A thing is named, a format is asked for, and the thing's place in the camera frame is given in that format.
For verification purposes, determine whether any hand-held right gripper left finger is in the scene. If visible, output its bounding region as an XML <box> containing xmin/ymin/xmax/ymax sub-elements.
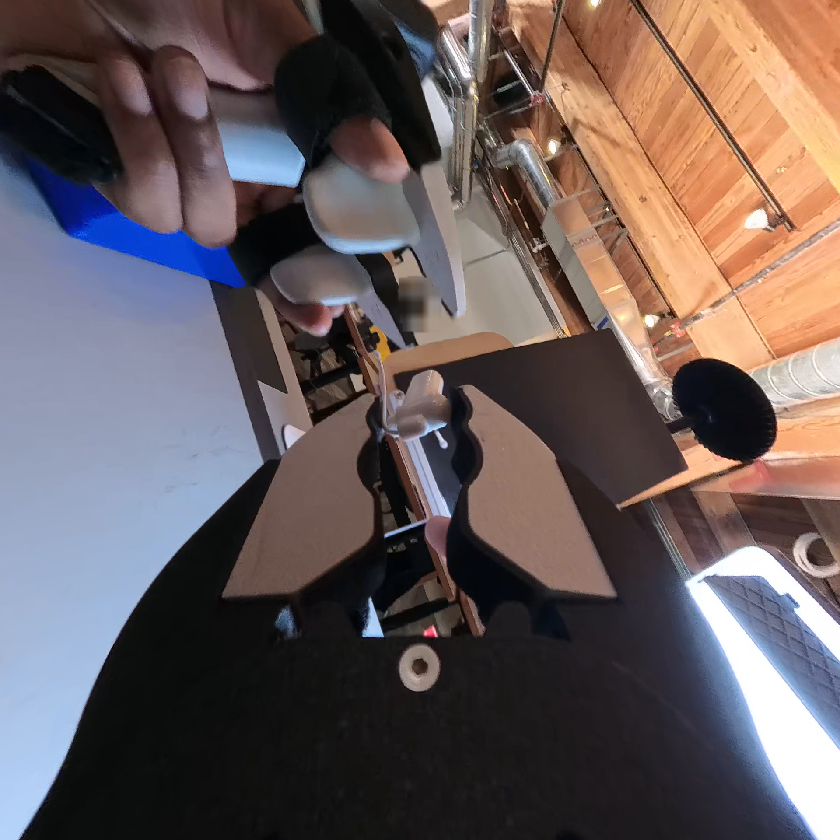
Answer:
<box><xmin>222</xmin><ymin>394</ymin><xmax>388</xmax><ymax>601</ymax></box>

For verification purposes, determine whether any studio light panel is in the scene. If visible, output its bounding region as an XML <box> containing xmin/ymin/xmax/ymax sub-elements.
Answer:
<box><xmin>686</xmin><ymin>548</ymin><xmax>840</xmax><ymax>840</ymax></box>

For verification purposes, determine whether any black floor lamp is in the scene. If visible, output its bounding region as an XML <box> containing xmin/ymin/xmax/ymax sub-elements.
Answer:
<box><xmin>669</xmin><ymin>357</ymin><xmax>778</xmax><ymax>462</ymax></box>

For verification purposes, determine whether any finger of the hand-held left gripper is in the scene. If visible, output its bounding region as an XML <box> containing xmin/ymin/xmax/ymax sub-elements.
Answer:
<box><xmin>357</xmin><ymin>289</ymin><xmax>409</xmax><ymax>350</ymax></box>
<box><xmin>402</xmin><ymin>163</ymin><xmax>468</xmax><ymax>319</ymax></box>

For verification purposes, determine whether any white tag with wire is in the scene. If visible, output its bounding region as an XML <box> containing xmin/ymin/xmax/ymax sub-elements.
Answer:
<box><xmin>367</xmin><ymin>351</ymin><xmax>454</xmax><ymax>452</ymax></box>

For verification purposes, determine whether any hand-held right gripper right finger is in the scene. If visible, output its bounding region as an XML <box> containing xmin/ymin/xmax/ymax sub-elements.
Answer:
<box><xmin>446</xmin><ymin>385</ymin><xmax>619</xmax><ymax>618</ymax></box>

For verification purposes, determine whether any silver wall pipe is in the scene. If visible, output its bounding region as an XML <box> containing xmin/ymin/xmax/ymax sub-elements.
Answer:
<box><xmin>436</xmin><ymin>0</ymin><xmax>496</xmax><ymax>207</ymax></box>

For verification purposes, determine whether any blue plastic bin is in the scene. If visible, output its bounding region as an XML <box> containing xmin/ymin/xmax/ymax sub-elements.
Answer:
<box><xmin>26</xmin><ymin>154</ymin><xmax>247</xmax><ymax>290</ymax></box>

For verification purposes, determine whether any person's left hand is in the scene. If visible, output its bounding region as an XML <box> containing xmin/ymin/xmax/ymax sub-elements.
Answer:
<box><xmin>0</xmin><ymin>0</ymin><xmax>411</xmax><ymax>337</ymax></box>

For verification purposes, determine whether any silver ventilation duct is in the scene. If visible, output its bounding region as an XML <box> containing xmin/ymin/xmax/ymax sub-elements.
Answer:
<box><xmin>748</xmin><ymin>338</ymin><xmax>840</xmax><ymax>411</ymax></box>
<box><xmin>492</xmin><ymin>138</ymin><xmax>572</xmax><ymax>211</ymax></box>

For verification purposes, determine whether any black board on white stand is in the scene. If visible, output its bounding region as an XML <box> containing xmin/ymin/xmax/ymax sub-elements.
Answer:
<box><xmin>256</xmin><ymin>289</ymin><xmax>690</xmax><ymax>637</ymax></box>

